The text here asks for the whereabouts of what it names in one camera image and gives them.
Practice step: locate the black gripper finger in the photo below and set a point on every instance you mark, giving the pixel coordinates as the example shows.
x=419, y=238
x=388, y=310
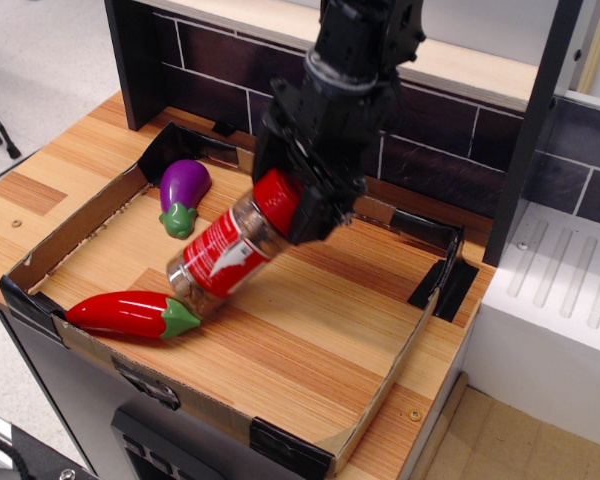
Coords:
x=276, y=149
x=326, y=202

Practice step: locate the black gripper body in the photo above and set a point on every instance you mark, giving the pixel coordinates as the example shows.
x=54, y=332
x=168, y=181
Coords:
x=333, y=126

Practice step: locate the red-capped basil spice bottle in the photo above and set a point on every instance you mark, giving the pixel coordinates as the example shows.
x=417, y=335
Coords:
x=237, y=245

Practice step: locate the red toy chili pepper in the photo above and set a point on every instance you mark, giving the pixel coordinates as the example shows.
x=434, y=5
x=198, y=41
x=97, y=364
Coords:
x=141, y=313

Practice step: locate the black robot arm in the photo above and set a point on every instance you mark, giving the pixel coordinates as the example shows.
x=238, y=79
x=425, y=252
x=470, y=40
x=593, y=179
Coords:
x=360, y=40

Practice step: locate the cardboard fence with black tape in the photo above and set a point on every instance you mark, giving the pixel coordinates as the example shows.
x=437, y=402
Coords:
x=326, y=364

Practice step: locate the purple toy eggplant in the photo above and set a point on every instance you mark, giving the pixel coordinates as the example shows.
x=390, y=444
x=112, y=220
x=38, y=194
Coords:
x=183, y=185

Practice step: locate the white ribbed drainboard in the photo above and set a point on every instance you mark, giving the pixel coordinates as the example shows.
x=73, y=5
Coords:
x=535, y=344

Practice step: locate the black shelf frame with backsplash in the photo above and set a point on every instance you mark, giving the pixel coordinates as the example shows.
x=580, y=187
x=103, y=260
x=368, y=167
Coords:
x=435, y=145

